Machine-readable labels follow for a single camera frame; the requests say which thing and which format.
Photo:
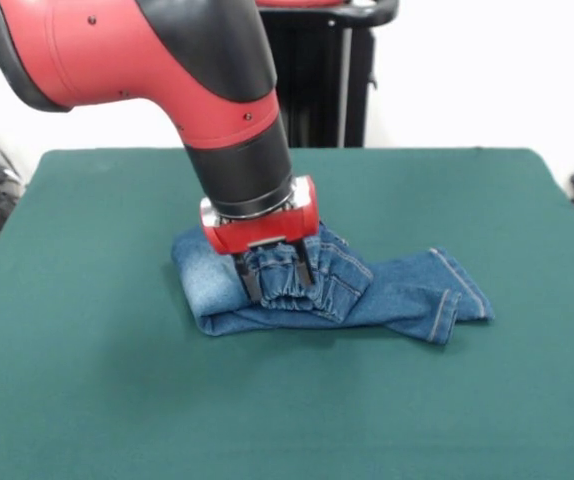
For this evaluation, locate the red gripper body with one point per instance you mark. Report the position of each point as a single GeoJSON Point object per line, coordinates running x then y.
{"type": "Point", "coordinates": [267, 232]}

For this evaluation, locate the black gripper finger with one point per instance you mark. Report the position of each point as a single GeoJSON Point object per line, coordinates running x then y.
{"type": "Point", "coordinates": [249, 277]}
{"type": "Point", "coordinates": [304, 262]}

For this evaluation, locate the blue denim jeans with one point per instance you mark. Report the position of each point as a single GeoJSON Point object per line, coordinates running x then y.
{"type": "Point", "coordinates": [392, 295]}

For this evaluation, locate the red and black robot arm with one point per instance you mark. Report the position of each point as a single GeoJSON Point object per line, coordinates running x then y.
{"type": "Point", "coordinates": [142, 55]}

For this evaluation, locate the dark green table cloth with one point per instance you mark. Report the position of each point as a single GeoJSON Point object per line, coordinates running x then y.
{"type": "Point", "coordinates": [287, 400]}

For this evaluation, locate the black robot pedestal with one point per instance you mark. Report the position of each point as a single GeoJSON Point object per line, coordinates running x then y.
{"type": "Point", "coordinates": [327, 75]}

